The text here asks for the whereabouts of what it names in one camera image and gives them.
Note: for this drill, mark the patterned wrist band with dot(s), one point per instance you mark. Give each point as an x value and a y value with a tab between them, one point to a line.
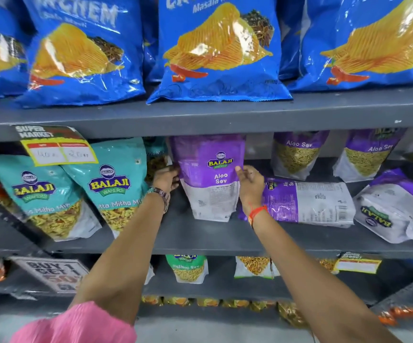
161	195

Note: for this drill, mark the person's right hand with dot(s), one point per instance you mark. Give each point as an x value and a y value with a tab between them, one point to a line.
252	191

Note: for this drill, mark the teal snack packet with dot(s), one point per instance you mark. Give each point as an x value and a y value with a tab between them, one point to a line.
45	196
117	185
155	153

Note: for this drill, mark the row of golden snack packets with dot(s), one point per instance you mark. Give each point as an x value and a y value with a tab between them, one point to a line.
206	302

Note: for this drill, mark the pink sleeve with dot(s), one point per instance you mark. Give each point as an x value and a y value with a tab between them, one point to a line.
77	325

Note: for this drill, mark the row of blue chip bags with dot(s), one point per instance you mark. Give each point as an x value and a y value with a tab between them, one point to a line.
220	49

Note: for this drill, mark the person's right thumb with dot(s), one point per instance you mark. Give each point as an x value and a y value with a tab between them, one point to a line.
239	173

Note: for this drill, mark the person's left forearm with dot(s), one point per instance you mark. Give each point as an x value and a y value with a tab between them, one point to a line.
127	253

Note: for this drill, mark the person's left hand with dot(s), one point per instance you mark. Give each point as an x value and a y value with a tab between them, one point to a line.
164	179

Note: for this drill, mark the purple snack packet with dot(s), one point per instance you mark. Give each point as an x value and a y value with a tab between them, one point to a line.
313	203
210	175
297	153
365	157
392	207

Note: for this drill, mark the person's right forearm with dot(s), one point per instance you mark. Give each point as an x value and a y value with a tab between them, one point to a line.
310	282

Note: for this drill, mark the white green-edged snack packet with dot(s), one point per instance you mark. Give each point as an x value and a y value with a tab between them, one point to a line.
253	267
326	264

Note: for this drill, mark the person's left fingers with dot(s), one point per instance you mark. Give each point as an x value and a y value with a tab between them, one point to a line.
173	174

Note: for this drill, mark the grey metal shelf board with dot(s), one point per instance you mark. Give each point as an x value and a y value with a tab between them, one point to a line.
228	289
199	239
228	117

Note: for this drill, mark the yellow price label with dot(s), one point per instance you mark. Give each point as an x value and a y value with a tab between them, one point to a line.
58	148
357	263

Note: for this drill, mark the white offer sign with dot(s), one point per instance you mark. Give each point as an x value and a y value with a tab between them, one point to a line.
54	273

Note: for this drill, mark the green snack packet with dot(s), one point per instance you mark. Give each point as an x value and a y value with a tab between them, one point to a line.
188	268

